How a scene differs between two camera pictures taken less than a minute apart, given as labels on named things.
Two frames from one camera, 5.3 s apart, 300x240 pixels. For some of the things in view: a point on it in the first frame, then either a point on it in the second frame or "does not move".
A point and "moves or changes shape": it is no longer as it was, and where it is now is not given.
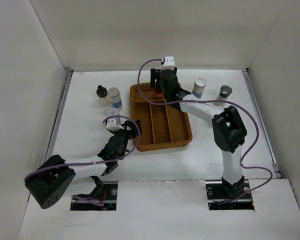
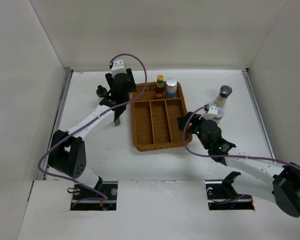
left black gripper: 131,133 → 110,78
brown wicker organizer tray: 162,125 does not move
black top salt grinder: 225,91 does not move
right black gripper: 155,74 → 194,119
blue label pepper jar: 198,87 moves or changes shape
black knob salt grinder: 103,98 does not move
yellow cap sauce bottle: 158,90 does not move
